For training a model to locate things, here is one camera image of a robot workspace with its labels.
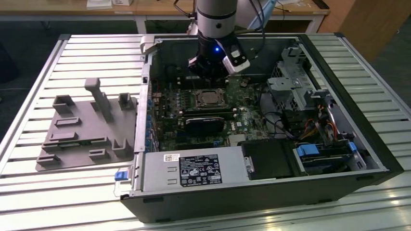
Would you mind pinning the green motherboard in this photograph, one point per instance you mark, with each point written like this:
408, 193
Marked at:
250, 120

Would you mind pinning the wooden desk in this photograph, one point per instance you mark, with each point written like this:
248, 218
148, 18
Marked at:
65, 13

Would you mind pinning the grey plastic parts rack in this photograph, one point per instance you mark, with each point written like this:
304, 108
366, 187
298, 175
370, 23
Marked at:
90, 125

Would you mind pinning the grey power supply unit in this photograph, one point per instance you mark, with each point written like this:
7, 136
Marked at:
154, 173

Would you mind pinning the large white box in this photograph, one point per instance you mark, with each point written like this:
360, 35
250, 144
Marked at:
100, 4

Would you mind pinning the black graphics card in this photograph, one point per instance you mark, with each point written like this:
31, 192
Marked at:
206, 126

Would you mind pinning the black RAM slot bank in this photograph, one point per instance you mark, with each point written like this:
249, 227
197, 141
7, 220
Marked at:
193, 83

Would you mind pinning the wooden cabinet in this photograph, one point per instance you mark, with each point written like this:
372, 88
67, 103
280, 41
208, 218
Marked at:
369, 24

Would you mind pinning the blue case latch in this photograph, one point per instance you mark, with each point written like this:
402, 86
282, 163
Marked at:
122, 175

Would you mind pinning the silver square CPU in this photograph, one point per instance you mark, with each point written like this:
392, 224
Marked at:
210, 97

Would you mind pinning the black plastic shroud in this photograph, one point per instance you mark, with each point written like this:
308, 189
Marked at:
270, 158

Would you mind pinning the green RAM stick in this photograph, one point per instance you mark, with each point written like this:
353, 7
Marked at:
75, 144

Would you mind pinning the metal drive cage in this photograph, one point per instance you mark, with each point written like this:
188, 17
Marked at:
286, 84

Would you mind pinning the small white box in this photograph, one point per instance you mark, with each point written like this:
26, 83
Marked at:
122, 2

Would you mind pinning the black open PC case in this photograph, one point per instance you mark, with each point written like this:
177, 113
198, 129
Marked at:
225, 207

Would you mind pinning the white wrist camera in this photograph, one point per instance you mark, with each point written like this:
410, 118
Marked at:
238, 62

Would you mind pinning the CPU socket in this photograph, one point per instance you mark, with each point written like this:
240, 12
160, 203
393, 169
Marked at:
197, 106

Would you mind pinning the small silver heat sink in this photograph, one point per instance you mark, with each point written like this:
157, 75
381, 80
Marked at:
237, 139

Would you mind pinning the blue disk carrier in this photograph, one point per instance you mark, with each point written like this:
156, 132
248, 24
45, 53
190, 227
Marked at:
308, 150

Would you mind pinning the metal disk bay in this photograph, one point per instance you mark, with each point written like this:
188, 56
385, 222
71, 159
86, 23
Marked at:
328, 161

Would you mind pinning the blue plastic clip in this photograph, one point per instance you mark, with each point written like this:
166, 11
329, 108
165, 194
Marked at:
353, 147

